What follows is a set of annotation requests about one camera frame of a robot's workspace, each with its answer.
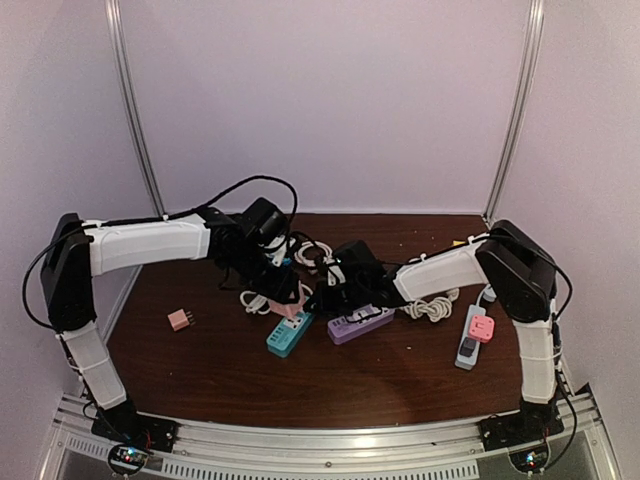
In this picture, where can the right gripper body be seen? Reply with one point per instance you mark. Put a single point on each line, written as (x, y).
(344, 303)

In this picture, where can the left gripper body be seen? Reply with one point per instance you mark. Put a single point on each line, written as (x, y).
(261, 282)

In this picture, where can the pink cube socket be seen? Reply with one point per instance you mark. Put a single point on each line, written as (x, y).
(293, 307)

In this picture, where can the purple power strip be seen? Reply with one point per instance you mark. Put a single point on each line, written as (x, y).
(361, 321)

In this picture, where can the teal power strip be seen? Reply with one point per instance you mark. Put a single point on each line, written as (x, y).
(286, 335)

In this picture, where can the small pink plug adapter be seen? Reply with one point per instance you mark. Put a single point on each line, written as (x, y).
(180, 320)

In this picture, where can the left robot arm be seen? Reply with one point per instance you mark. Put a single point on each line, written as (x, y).
(81, 251)

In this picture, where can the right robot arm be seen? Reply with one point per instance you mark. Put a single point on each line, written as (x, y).
(520, 272)

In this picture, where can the black plug adapter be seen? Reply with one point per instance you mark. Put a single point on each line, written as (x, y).
(467, 347)

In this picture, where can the pink square plug adapter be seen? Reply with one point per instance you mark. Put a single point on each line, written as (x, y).
(481, 328)

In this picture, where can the grey blue power strip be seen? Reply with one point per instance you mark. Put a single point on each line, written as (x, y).
(462, 362)

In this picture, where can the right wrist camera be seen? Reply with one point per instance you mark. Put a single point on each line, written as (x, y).
(353, 255)

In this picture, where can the front aluminium rail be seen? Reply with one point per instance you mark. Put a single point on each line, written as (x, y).
(441, 450)

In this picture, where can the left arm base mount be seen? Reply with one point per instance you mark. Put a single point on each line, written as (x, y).
(142, 431)

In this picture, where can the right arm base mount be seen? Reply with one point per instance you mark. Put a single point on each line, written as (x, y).
(511, 430)

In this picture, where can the right aluminium frame post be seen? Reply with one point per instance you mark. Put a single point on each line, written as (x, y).
(529, 60)

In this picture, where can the aluminium frame post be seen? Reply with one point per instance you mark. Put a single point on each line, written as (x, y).
(132, 114)
(529, 60)

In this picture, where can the left aluminium frame post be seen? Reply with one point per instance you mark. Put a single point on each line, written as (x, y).
(132, 114)

